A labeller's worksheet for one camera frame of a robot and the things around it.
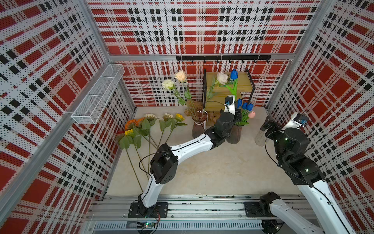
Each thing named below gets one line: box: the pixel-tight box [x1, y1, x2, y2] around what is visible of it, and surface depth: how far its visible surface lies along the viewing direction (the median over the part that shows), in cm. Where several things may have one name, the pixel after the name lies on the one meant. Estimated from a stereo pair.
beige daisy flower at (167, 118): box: [157, 112, 175, 147], surface depth 110 cm
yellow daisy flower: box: [165, 113, 188, 144], surface depth 112 cm
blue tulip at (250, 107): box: [247, 102, 254, 112], surface depth 82 cm
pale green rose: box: [161, 79, 197, 118], surface depth 81 cm
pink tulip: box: [247, 110, 256, 119], surface depth 77 cm
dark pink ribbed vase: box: [225, 125, 243, 145], surface depth 95 cm
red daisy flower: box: [115, 130, 126, 141], surface depth 100 cm
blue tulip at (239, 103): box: [236, 98, 244, 109], surface depth 85 cm
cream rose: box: [174, 69, 198, 118], surface depth 78 cm
